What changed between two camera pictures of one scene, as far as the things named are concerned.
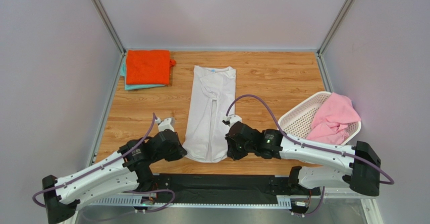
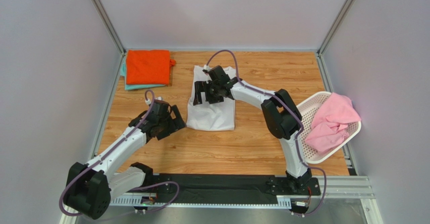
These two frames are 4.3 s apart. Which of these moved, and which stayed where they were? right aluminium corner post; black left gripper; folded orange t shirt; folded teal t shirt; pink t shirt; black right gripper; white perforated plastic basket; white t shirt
Moved: black right gripper; black left gripper; white t shirt
Stayed: folded orange t shirt; folded teal t shirt; pink t shirt; white perforated plastic basket; right aluminium corner post
